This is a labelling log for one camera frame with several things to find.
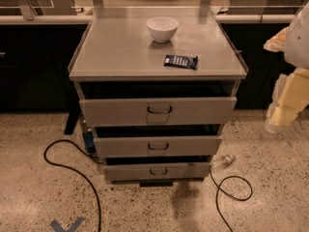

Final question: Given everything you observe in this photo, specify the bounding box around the dark blue snack packet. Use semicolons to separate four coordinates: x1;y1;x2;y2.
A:
164;55;198;70

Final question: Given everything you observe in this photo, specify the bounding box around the clear plastic bottle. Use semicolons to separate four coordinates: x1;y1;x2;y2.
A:
211;155;237;172

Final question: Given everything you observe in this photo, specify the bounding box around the blue power adapter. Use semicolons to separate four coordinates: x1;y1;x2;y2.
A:
82;131;96;154

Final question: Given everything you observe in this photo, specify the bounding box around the grey bottom drawer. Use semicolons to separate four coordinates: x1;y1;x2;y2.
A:
104;162;210;182

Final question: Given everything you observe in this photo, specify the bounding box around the black cable left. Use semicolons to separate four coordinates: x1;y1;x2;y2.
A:
43;139;104;232

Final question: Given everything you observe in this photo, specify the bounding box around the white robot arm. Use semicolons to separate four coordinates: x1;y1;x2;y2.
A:
264;3;309;133

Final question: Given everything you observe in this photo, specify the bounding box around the black cable right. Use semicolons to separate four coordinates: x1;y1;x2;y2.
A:
210;171;254;232

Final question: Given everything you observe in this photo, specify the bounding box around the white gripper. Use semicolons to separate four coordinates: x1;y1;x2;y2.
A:
264;28;309;133

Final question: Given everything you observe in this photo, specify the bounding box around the grey top drawer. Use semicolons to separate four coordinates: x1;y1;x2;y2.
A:
79;97;237;127

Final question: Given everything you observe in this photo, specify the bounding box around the black cable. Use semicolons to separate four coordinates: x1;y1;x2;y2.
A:
210;171;254;232
43;139;104;232

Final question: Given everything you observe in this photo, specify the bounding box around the grey middle drawer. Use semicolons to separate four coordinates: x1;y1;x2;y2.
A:
94;136;222;158

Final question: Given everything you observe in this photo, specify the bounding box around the white ceramic bowl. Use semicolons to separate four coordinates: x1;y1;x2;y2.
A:
147;16;179;43

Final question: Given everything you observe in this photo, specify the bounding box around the grey drawer cabinet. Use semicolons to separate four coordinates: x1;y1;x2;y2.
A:
70;7;247;184

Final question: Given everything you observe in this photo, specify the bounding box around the grey drawer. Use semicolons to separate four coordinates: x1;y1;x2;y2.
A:
104;162;210;182
79;97;237;127
94;136;222;158

